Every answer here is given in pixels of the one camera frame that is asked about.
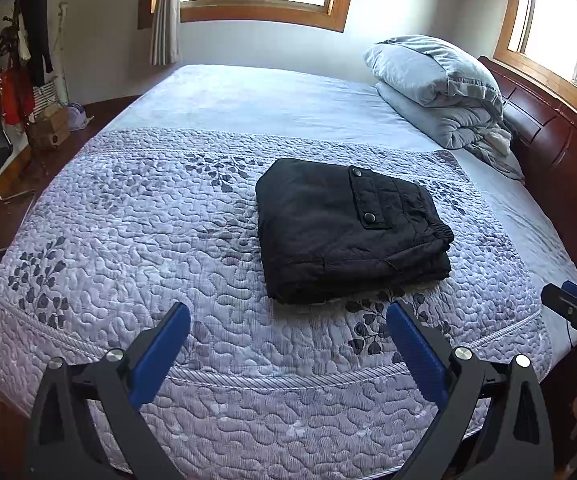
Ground small cardboard box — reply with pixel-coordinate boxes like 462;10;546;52
42;107;70;128

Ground wooden headboard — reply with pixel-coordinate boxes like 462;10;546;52
476;55;577;241

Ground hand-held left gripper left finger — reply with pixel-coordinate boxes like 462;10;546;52
24;301;192;480

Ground black pants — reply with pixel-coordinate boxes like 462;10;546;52
255;158;455;305

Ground red hanging garment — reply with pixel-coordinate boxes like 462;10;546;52
0;66;36;127

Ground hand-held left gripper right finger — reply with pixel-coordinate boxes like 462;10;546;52
386;301;554;480

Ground large cardboard box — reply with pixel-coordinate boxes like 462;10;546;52
27;116;72;152

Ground black hanging garment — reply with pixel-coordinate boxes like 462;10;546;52
20;0;55;75

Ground wooden coat rack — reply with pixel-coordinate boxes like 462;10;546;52
0;0;64;163

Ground purple bag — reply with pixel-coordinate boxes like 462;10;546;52
65;102;94;131

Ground white curtain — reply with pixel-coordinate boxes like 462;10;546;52
148;0;183;66

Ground folded grey-blue duvet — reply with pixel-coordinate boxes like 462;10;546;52
376;82;527;182

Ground quilted leaf-print bedspread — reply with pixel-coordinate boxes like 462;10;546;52
0;127;554;480

